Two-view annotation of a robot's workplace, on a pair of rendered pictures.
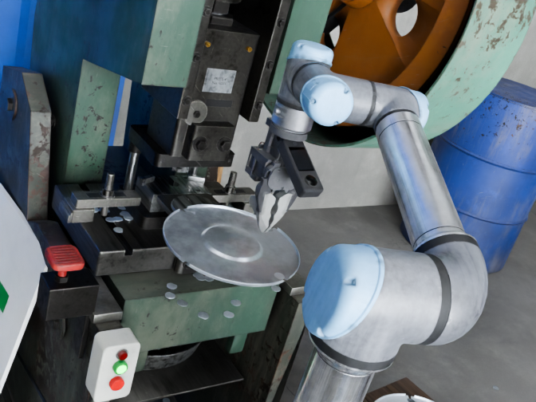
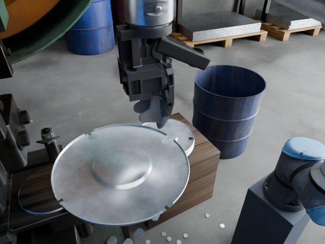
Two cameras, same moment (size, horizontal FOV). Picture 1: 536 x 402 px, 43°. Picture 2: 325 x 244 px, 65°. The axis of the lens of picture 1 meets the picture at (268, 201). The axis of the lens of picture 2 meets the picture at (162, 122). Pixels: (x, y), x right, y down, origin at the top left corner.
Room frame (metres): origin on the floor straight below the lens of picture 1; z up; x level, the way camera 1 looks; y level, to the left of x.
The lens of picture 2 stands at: (1.04, 0.39, 1.19)
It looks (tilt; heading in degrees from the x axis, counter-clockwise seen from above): 37 degrees down; 287
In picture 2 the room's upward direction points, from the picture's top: straight up
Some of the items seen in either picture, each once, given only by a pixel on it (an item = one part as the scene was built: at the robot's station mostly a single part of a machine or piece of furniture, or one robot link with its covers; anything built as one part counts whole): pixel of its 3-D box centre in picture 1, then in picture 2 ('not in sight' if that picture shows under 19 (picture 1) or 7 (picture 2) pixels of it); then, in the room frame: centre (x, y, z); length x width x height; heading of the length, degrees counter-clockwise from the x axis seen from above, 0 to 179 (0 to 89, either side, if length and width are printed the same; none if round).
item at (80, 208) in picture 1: (103, 194); not in sight; (1.34, 0.35, 0.76); 0.17 x 0.06 x 0.10; 130
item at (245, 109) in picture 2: not in sight; (223, 112); (1.07, -1.04, 0.24); 0.42 x 0.42 x 0.48
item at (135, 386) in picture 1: (135, 341); not in sight; (1.46, 0.23, 0.31); 0.43 x 0.42 x 0.01; 130
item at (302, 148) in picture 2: not in sight; (301, 161); (0.80, -0.28, 0.62); 0.13 x 0.12 x 0.14; 110
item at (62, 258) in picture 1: (62, 271); not in sight; (1.06, 0.33, 0.72); 0.07 x 0.06 x 0.08; 40
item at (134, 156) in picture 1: (132, 162); not in sight; (1.44, 0.33, 0.81); 0.02 x 0.02 x 0.14
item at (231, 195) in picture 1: (232, 191); not in sight; (1.56, 0.09, 0.76); 0.17 x 0.06 x 0.10; 130
